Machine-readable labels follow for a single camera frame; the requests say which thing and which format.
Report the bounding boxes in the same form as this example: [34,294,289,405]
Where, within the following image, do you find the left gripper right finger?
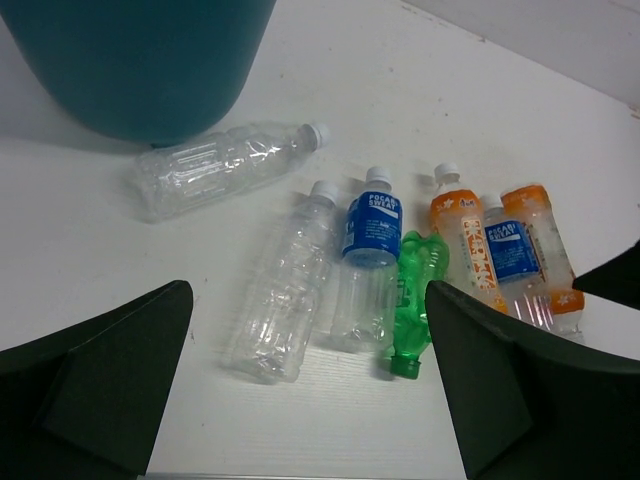
[425,281,639,479]

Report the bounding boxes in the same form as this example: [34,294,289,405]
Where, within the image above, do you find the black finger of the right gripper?
[573,246,640,309]

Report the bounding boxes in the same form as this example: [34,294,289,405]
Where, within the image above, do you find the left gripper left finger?
[1,280,194,479]

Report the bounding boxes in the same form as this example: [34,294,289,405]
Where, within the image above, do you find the orange label bottle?
[500,183,585,342]
[430,162,508,314]

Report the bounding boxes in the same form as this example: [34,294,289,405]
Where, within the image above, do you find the blue label bottle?
[480,194,553,331]
[330,166,403,352]

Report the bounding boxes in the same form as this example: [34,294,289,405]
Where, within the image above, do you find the clear bottle near bin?
[134,122,331,221]

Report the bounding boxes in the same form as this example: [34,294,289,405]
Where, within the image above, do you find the teal plastic bin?
[1,1,275,146]

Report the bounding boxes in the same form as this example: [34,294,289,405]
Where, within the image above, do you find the crushed green bottle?
[389,231,449,380]

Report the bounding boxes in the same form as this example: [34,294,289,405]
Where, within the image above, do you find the clear bottle white cap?
[225,180,339,384]

